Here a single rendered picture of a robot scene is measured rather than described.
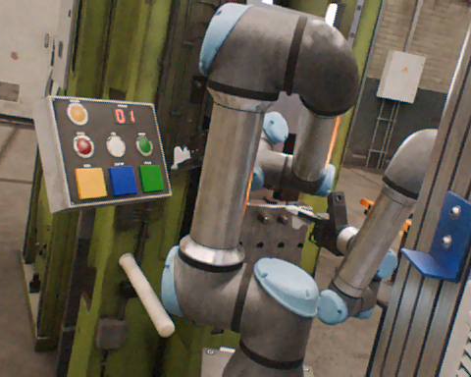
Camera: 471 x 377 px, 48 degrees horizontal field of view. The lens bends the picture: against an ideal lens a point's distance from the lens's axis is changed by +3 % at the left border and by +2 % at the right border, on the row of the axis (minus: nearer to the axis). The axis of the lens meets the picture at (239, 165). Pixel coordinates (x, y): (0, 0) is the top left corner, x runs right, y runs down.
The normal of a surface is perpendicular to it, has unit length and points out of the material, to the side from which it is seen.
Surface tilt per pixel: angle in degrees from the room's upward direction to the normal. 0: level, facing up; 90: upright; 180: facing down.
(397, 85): 90
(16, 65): 90
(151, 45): 90
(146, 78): 90
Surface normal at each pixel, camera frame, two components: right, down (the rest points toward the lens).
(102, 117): 0.76, -0.24
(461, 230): -0.98, -0.19
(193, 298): -0.18, 0.22
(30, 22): 0.25, 0.25
